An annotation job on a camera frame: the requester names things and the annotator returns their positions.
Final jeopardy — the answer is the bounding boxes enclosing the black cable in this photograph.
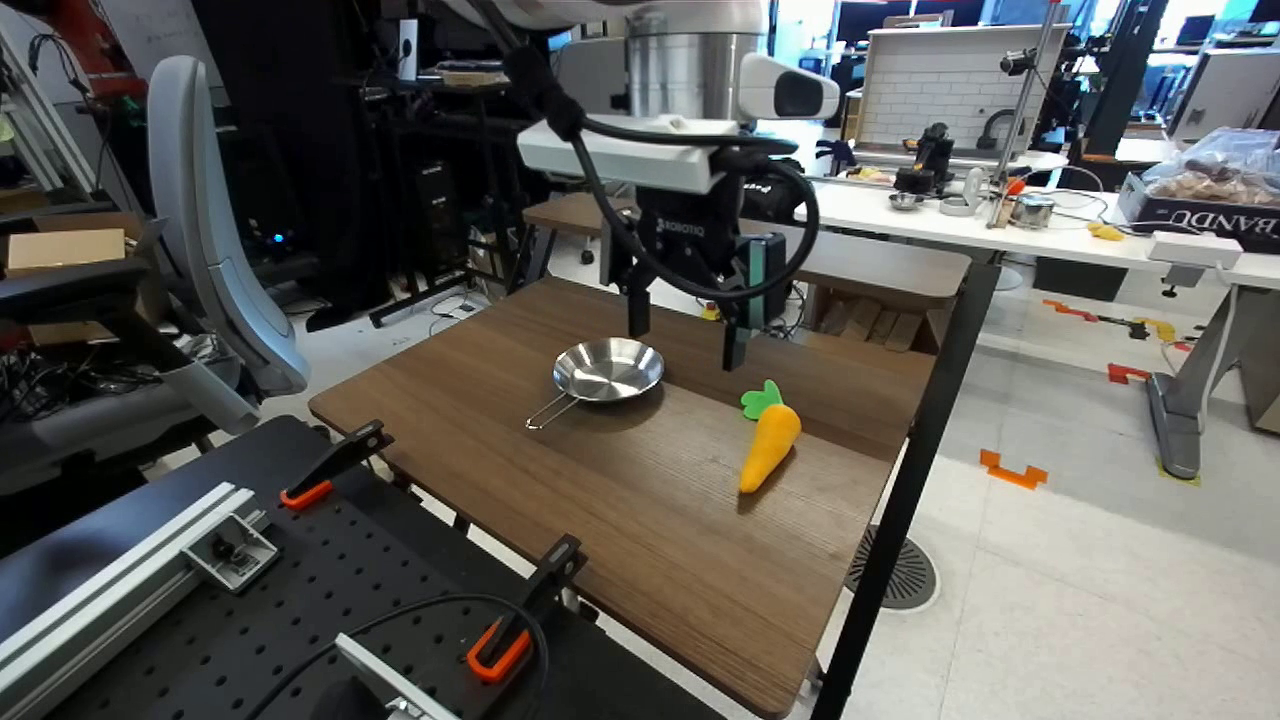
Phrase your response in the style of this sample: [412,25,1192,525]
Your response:
[244,593,550,720]

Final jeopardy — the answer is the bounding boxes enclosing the silver pan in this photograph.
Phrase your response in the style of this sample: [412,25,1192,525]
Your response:
[525,337,667,432]

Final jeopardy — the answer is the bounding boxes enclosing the cardboard box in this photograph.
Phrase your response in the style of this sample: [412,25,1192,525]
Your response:
[5,228,128,278]

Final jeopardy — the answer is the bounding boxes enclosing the toy kitchen with brick backsplash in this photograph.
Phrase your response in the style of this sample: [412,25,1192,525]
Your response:
[853,24,1073,171]

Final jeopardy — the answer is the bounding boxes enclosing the black coffee machine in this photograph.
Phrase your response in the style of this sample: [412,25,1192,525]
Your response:
[892,122,957,197]

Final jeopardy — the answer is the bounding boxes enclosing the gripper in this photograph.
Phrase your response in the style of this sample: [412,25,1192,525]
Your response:
[601,186,788,373]

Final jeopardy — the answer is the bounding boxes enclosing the grey office chair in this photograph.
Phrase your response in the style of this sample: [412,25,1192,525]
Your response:
[0,55,312,493]

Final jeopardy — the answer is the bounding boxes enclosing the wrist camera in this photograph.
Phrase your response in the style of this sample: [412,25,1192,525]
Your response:
[516,114,801,197]

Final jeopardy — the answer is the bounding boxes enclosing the white desk control box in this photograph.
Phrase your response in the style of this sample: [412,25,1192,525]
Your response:
[1147,230,1245,270]

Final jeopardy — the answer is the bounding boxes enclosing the black clamp with orange tip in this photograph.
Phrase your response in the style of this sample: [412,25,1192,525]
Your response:
[278,420,396,512]
[465,534,589,686]

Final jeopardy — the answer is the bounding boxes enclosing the black computer tower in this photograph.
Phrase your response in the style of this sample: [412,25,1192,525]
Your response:
[413,160,467,273]

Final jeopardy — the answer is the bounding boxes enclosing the round floor vent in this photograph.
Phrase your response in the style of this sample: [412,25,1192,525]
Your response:
[845,524,941,612]

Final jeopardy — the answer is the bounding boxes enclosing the orange carrot toy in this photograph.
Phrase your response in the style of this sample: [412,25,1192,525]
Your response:
[738,379,804,496]

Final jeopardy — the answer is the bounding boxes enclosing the camera on mount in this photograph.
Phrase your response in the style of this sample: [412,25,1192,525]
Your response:
[988,0,1065,230]

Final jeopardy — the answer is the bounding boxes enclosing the aluminium rail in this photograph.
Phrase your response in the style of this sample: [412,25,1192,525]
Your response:
[334,632,463,720]
[0,482,282,720]

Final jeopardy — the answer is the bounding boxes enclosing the white desk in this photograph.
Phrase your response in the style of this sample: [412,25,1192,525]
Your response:
[790,150,1280,481]

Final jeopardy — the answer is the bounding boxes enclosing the black box with plastic bag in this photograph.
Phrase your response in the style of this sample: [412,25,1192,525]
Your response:
[1116,127,1280,255]

